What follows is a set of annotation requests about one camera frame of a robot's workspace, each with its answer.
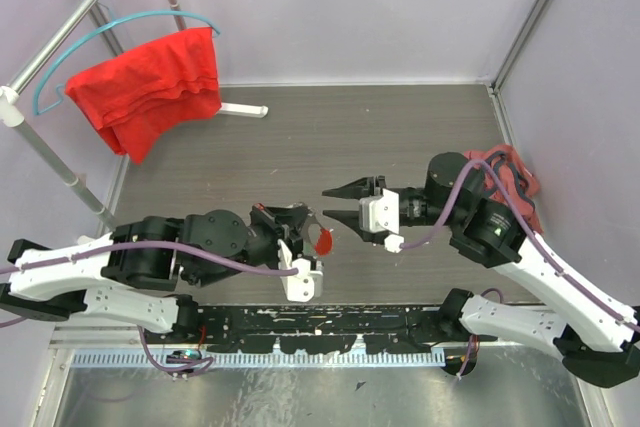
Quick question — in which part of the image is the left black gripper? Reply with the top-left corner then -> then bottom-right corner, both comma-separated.
192,204 -> 311,292

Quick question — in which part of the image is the purple cable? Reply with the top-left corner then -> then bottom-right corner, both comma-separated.
0,240 -> 306,383
399,159 -> 640,388

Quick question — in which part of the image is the metal key holder red handle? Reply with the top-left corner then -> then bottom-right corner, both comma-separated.
301,213 -> 333,256

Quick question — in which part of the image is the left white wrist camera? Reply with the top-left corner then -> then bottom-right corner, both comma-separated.
278,240 -> 324,303

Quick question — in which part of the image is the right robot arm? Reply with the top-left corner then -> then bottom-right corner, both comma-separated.
322,152 -> 639,388

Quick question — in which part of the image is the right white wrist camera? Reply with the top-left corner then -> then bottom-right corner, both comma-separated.
358,188 -> 404,253

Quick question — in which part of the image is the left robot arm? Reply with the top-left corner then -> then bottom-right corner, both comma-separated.
1,203 -> 333,343

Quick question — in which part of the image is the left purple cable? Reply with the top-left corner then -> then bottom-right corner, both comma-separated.
0,240 -> 306,383

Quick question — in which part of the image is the white clothes rack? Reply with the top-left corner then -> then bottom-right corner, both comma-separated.
0,0 -> 270,248

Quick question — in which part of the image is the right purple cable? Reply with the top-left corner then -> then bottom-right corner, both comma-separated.
399,159 -> 640,388

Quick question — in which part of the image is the teal clothes hanger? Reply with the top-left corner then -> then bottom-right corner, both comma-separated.
32,10 -> 221,116

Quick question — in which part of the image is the red cloth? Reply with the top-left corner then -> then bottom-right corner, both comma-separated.
65,27 -> 222,164

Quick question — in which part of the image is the reddish shirt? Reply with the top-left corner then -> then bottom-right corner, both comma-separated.
463,144 -> 543,234

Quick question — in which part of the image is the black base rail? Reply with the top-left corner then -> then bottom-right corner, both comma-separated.
109,302 -> 501,356

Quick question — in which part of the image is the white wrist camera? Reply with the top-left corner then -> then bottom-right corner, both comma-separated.
278,240 -> 324,303
358,188 -> 404,253

